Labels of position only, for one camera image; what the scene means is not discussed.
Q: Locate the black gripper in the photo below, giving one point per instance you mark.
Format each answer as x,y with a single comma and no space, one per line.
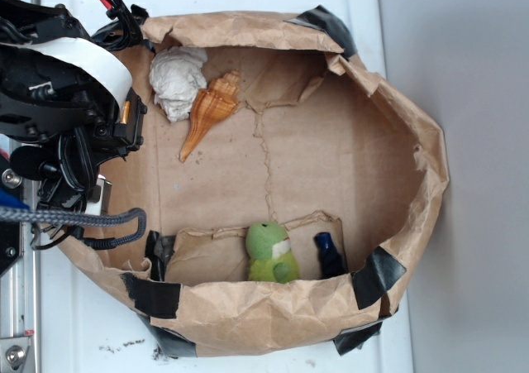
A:
102,129

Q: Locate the orange spiral sea shell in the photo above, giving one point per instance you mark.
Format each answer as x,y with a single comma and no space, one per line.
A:
212,105

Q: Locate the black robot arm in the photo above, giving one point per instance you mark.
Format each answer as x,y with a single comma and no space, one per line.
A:
44,51

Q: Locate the black mounting plate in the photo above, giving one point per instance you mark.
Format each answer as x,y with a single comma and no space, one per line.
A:
9,232

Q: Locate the crumpled white paper ball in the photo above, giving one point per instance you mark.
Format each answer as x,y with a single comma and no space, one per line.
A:
176,76

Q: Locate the green plush frog toy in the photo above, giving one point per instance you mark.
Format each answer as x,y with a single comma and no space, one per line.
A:
270,254

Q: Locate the brown paper bag bin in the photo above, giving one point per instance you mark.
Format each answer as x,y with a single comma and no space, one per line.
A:
318,144

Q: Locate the aluminium frame rail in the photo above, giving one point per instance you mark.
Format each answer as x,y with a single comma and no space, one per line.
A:
20,287

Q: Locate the dark blue rope toy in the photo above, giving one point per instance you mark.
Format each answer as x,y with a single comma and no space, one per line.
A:
328,256

